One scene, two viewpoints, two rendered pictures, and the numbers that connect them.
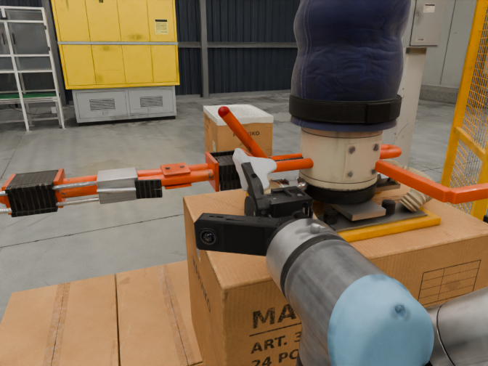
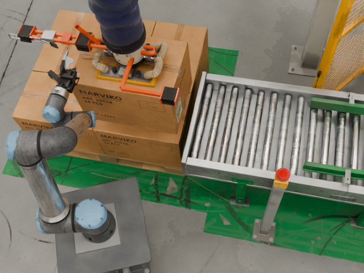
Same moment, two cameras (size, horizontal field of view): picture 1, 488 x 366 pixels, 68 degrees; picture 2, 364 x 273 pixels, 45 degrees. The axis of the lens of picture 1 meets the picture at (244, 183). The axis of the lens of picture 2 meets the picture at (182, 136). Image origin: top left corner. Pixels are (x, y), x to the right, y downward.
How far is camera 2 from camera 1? 216 cm
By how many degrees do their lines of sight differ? 50
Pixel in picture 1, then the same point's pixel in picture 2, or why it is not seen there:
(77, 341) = (75, 51)
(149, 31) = not seen: outside the picture
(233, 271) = not seen: hidden behind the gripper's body
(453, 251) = (148, 98)
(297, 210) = (69, 79)
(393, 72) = (122, 40)
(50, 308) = (71, 27)
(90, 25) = not seen: outside the picture
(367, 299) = (45, 109)
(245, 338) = (79, 94)
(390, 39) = (117, 31)
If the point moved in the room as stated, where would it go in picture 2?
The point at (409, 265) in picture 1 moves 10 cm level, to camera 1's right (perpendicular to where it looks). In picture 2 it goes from (130, 96) to (145, 104)
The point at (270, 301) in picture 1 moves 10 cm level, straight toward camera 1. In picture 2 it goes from (83, 89) to (71, 102)
